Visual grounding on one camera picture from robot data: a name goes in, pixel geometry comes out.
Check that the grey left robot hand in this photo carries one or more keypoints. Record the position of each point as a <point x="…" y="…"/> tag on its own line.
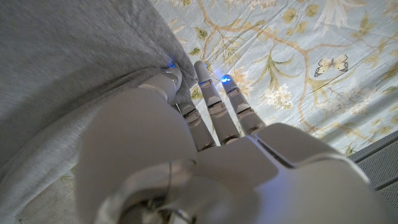
<point x="217" y="174"/>

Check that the grey shorts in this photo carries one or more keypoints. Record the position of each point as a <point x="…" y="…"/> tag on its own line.
<point x="62" y="62"/>

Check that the floral butterfly backdrop cloth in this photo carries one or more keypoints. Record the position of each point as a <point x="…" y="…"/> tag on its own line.
<point x="311" y="93"/>

